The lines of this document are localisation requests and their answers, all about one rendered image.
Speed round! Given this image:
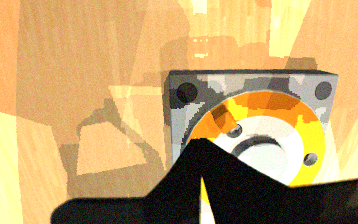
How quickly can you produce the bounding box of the orange round plate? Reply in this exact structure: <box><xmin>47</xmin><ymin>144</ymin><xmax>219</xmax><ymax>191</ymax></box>
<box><xmin>185</xmin><ymin>88</ymin><xmax>326</xmax><ymax>186</ymax></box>

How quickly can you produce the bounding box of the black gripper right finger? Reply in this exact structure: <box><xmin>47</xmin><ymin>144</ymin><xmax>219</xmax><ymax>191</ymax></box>
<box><xmin>199</xmin><ymin>138</ymin><xmax>358</xmax><ymax>224</ymax></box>

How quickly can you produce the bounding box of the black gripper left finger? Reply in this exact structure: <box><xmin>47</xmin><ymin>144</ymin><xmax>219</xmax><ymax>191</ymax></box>
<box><xmin>49</xmin><ymin>138</ymin><xmax>202</xmax><ymax>224</ymax></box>

